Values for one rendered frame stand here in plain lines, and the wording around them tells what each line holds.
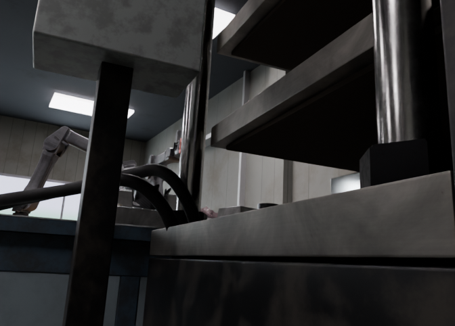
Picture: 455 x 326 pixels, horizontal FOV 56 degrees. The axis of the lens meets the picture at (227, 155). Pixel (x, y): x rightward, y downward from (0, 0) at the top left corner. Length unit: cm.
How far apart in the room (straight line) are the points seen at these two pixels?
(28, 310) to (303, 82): 81
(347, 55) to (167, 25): 38
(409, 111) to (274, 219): 19
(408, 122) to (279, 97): 37
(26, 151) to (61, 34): 774
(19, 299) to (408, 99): 96
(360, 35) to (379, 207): 30
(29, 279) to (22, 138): 747
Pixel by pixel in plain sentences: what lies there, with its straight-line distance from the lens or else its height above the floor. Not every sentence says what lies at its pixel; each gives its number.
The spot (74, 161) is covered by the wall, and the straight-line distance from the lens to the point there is 858.
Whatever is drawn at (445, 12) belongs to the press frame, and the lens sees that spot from 37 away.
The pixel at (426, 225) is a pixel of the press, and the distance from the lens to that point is 34.
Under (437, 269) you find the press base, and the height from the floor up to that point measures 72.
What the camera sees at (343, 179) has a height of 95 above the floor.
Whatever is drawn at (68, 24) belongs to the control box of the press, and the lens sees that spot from 82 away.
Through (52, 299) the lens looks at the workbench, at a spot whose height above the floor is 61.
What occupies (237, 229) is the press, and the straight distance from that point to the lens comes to 60.
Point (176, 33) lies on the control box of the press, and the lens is 86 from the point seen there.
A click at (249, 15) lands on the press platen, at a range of 98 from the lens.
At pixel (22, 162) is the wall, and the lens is 847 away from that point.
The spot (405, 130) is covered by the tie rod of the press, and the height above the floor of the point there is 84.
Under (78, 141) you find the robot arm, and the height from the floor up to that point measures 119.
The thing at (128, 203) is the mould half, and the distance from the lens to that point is 141.
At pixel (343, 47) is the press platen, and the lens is 64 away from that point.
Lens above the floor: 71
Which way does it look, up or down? 14 degrees up
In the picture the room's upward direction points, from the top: 3 degrees clockwise
